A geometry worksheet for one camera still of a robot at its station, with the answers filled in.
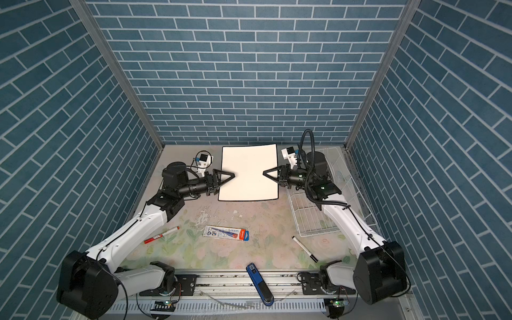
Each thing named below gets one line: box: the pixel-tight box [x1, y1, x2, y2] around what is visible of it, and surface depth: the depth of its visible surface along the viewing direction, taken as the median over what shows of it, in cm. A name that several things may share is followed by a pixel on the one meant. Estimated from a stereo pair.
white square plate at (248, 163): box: [218, 144, 279, 202], surface depth 72 cm
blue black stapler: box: [246, 262, 274, 306], surface depth 73 cm
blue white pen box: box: [202, 225, 250, 242], surface depth 88 cm
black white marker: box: [291, 235, 319, 264], surface depth 84 cm
